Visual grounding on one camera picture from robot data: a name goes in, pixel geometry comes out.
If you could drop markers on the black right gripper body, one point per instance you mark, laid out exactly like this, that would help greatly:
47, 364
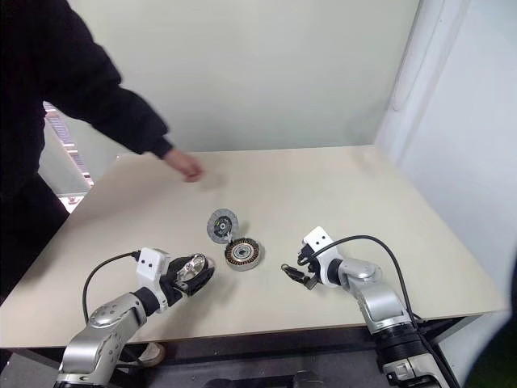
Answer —
309, 264

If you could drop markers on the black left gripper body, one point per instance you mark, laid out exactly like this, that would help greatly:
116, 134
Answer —
175, 291

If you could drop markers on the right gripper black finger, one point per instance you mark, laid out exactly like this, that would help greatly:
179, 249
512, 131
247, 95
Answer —
291, 268
297, 279

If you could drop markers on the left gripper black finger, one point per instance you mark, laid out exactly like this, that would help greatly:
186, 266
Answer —
173, 267
206, 281

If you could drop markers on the silver spoked wheel rim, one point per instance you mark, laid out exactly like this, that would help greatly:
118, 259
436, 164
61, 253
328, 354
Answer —
192, 266

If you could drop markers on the motor stator with copper windings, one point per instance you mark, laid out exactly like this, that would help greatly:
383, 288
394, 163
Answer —
242, 254

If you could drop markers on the grey brake disc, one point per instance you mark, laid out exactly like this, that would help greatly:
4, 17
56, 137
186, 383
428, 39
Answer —
221, 224

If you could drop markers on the person's black-sleeved forearm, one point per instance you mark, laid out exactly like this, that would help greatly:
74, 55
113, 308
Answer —
137, 117

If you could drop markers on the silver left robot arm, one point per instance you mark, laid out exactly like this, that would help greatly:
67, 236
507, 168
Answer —
109, 319

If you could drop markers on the person's bare hand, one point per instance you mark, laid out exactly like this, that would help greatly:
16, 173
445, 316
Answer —
183, 163

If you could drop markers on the white shoe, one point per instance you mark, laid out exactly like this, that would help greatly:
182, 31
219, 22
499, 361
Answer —
152, 353

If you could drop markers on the metal glass clamp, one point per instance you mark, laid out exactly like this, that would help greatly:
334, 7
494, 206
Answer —
72, 200

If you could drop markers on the frosted glass panel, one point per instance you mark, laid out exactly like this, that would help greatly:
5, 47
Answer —
101, 161

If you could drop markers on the person in black clothing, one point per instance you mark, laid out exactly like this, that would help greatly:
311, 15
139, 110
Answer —
24, 121

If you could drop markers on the dark blurred foreground shape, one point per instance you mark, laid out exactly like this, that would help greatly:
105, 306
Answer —
507, 355

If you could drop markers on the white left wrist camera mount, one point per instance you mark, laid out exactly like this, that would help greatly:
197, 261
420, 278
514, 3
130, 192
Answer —
151, 262

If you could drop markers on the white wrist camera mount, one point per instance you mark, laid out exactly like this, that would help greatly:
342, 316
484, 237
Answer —
151, 262
319, 236

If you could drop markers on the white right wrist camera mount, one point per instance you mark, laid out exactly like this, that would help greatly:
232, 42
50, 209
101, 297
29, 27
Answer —
319, 236

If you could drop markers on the black table frame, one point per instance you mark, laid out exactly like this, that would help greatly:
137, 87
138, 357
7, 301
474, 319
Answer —
262, 340

